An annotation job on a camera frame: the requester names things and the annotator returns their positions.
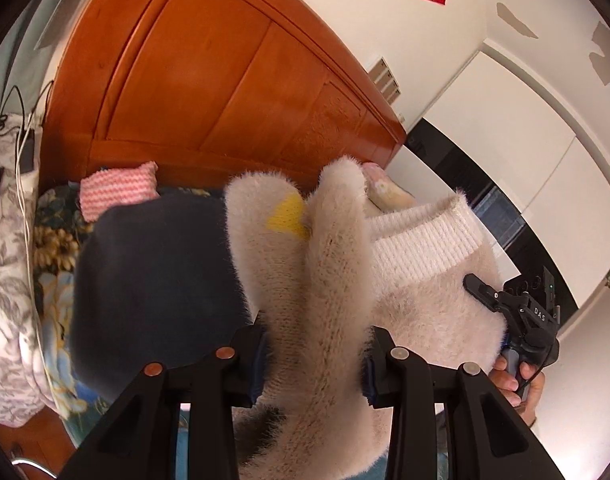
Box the wall switch panel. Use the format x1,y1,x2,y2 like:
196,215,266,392
367,56,404,104

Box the black glossy cabinet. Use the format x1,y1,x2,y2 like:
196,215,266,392
404,117,582,312

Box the white cable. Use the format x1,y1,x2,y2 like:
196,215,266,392
14,80,61,396

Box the blue floral bedsheet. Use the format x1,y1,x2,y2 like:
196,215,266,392
32,184,226,453

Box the grey floral quilt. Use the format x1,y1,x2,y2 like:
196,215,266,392
0,114,53,428

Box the orange wooden headboard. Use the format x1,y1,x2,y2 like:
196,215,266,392
39,0,409,197

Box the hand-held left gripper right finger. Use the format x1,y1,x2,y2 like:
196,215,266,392
361,326,566,480

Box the fuzzy cream and navy sweater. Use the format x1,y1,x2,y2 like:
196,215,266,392
69,156,509,480

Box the grey curtain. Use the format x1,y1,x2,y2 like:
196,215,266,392
0,0,117,117

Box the peach floral pillow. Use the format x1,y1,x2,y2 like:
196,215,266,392
361,162,419,212

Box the white wardrobe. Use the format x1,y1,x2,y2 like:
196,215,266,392
414,40,610,341

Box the person's right hand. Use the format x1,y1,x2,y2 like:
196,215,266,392
487,354,544,428

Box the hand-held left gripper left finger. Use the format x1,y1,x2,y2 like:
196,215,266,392
58,326,268,480

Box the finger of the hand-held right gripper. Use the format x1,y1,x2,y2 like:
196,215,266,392
463,273,512,312

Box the black cable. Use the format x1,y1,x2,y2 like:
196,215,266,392
0,84,53,143

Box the pink knitted cloth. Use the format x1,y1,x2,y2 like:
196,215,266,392
79,161,159,223

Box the black power bank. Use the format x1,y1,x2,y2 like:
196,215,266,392
16,129,37,175

